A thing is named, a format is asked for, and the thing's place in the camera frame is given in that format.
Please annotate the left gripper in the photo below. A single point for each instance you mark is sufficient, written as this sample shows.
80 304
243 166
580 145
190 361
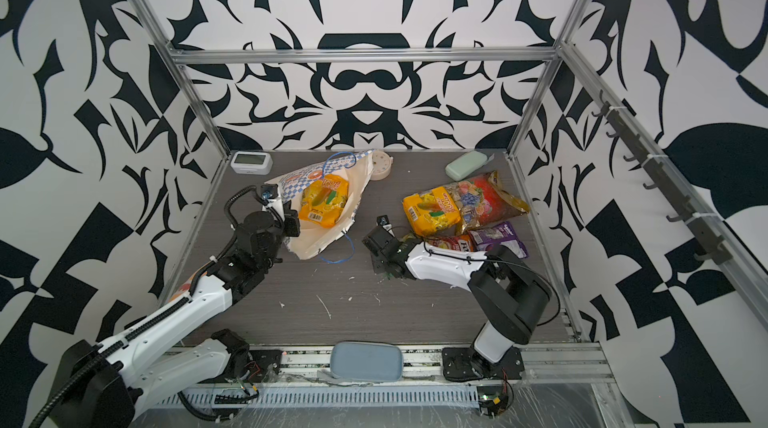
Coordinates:
288 221

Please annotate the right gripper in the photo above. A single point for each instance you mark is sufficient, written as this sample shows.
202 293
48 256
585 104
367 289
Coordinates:
377 265

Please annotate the yellow mango candy bag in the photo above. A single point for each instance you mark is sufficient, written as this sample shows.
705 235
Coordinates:
431 211

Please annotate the blue checkered paper bag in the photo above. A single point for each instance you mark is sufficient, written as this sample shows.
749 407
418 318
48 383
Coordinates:
356 168

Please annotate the orange snack pack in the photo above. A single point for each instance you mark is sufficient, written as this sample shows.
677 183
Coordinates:
461 243

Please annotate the red fruit snack bag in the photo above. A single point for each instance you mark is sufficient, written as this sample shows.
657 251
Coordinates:
482 201

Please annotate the purple snack pack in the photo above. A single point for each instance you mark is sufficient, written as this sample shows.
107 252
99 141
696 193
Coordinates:
502 234

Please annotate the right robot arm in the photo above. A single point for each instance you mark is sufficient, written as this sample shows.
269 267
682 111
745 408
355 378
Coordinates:
512 297

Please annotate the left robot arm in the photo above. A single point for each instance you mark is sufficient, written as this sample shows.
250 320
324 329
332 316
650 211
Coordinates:
113 382

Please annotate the white digital clock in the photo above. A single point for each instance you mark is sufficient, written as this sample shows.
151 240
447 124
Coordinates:
251 163

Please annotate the orange plush toy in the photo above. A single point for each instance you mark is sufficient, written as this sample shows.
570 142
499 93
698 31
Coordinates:
184 288

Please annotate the grey-blue pouch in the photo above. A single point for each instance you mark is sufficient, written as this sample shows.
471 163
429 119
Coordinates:
366 362

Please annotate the mint green case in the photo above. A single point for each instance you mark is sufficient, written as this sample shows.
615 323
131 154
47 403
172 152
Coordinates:
465 165

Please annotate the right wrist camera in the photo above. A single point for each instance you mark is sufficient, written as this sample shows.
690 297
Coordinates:
384 222

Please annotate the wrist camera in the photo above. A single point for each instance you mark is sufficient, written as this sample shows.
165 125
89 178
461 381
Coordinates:
272 201
384 222

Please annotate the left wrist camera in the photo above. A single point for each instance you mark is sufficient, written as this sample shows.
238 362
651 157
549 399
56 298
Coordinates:
272 201

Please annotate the wall hook rack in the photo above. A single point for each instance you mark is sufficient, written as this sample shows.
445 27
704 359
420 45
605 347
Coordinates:
658 167

